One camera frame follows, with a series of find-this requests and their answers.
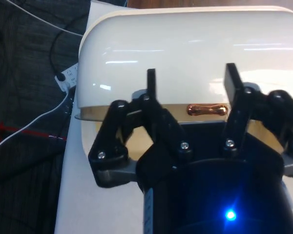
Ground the rounded box lid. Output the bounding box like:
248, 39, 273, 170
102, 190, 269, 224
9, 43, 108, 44
77, 9, 293, 123

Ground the white cable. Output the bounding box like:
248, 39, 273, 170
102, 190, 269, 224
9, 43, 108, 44
0, 94, 73, 154
13, 0, 85, 37

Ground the black cable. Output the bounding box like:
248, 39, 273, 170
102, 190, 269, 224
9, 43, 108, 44
49, 13, 92, 82

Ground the cream box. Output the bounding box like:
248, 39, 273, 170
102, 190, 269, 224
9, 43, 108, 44
74, 6, 293, 159

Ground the white power strip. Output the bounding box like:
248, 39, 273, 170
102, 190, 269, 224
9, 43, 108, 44
54, 63, 79, 94

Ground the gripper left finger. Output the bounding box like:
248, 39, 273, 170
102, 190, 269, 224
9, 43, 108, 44
87, 69, 194, 169

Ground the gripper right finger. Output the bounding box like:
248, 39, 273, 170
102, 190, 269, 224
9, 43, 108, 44
219, 62, 293, 158

